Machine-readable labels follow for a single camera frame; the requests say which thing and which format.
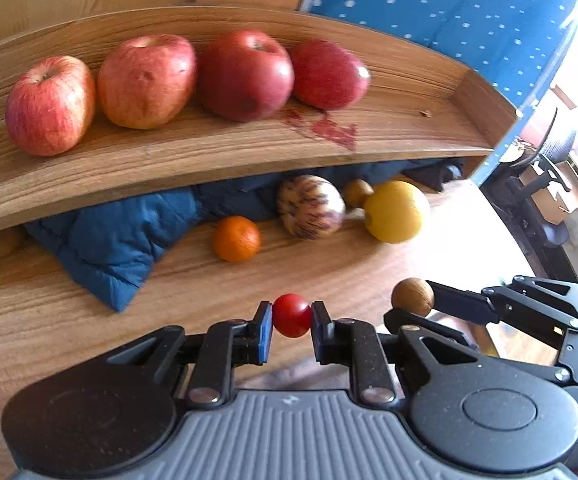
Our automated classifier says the red cherry tomato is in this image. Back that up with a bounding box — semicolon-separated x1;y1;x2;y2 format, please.
272;294;312;338

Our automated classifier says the blue polka dot fabric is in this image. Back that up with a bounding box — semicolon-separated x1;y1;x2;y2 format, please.
300;0;578;184

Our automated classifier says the leftmost red apple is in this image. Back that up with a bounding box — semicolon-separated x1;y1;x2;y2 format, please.
4;55;96;157

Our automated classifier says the small striped pepino melon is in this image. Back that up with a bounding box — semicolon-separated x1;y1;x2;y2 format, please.
277;174;345;240

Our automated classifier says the right kiwi under shelf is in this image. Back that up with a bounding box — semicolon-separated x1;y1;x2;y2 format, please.
0;226;25;258

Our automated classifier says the rightmost red apple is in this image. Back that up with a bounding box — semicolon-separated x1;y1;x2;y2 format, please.
289;39;371;110

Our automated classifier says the curved wooden shelf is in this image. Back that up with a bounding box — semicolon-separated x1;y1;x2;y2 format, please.
0;6;519;230

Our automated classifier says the black office chair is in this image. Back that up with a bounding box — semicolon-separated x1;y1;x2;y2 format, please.
481;115;578;283

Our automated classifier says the yellow lemon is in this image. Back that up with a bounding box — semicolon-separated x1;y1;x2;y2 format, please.
364;180;430;244

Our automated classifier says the dark blue quilted jacket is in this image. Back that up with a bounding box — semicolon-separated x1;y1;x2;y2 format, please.
23;156;468;314

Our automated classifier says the brown kiwi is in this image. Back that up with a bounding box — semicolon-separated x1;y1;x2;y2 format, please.
391;278;434;318
342;179;374;209

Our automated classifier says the orange tangerine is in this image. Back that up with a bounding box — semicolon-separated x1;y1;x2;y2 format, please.
212;216;262;262

